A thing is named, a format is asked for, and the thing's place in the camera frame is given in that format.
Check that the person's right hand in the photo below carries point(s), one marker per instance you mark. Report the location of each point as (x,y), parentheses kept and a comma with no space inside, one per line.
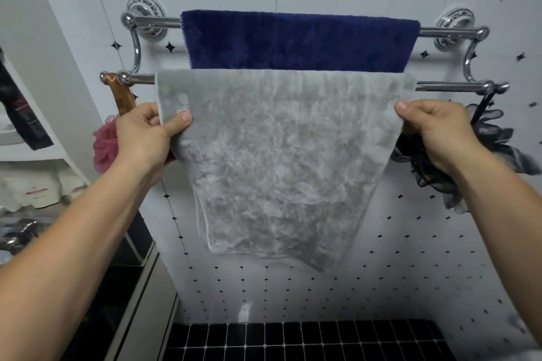
(444,132)

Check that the person's left hand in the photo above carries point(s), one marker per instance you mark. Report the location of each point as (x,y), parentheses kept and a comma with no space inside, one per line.
(142,140)

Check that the chrome double towel rail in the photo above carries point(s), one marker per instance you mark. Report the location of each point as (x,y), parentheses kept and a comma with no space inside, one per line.
(453,30)

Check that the gray towel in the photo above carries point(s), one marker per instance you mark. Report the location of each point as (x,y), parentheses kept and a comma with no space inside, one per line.
(275,162)

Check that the dark blue towel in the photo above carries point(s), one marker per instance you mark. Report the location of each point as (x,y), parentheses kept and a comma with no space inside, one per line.
(296,43)

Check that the person's left forearm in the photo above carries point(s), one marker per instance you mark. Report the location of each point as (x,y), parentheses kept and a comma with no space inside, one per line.
(63,255)

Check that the person's right forearm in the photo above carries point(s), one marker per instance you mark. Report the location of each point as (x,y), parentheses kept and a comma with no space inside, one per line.
(504,238)

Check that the pink bath loofah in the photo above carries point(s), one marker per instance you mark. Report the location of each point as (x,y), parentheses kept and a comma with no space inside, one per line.
(106,140)

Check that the black gray bath loofah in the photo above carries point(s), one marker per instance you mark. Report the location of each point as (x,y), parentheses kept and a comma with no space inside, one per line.
(499,136)

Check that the beige refill pouch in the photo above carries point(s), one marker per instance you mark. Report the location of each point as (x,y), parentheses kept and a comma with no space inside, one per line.
(76,187)
(29,189)

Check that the white shelf cabinet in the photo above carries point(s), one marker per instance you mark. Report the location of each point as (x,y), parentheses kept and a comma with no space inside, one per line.
(42,155)

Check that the black tube on shelf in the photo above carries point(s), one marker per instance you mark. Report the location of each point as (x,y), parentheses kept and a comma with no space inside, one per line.
(23,115)

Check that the black white vanity cabinet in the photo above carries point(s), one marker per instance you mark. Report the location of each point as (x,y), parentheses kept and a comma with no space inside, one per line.
(135,289)

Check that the chrome faucet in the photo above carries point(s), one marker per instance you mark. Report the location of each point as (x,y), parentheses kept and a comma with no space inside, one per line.
(19,234)

